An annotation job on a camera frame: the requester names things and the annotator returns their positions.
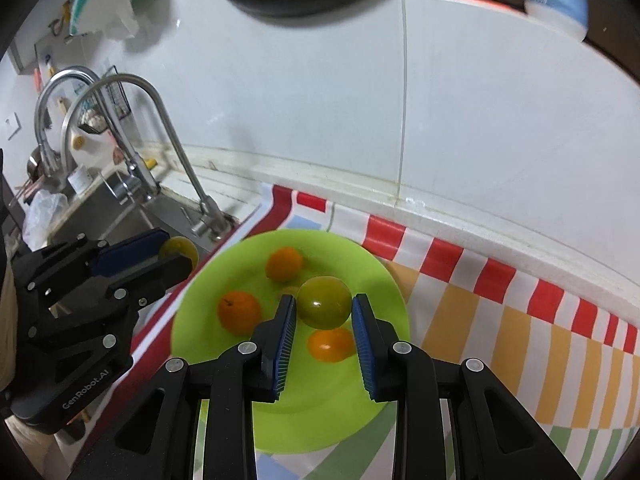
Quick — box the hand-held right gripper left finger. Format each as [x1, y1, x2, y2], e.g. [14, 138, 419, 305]
[82, 294, 298, 480]

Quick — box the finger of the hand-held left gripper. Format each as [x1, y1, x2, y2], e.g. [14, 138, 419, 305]
[106, 253, 194, 313]
[95, 228, 172, 277]

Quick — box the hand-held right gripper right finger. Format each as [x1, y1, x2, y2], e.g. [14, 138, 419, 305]
[351, 294, 583, 480]

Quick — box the small orange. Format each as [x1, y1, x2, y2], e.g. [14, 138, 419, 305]
[307, 327, 356, 364]
[265, 246, 304, 282]

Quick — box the orange with stem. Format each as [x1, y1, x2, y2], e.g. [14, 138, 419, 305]
[217, 291, 263, 336]

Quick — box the green plate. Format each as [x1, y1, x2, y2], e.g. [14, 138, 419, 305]
[171, 230, 412, 455]

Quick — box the steel sink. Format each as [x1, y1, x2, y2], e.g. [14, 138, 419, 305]
[47, 175, 236, 261]

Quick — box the large steel faucet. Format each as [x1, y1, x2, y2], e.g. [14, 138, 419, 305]
[34, 66, 162, 206]

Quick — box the white cup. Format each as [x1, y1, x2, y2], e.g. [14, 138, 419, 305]
[67, 167, 94, 195]

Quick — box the clear plastic bag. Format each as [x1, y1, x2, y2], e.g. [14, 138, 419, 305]
[22, 190, 69, 252]

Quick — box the thin gooseneck faucet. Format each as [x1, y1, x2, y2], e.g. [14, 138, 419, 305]
[62, 74, 232, 242]

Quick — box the striped tablecloth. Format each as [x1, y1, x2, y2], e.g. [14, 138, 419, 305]
[82, 182, 640, 480]

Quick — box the black wire basket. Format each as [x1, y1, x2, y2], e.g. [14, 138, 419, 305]
[75, 65, 133, 133]

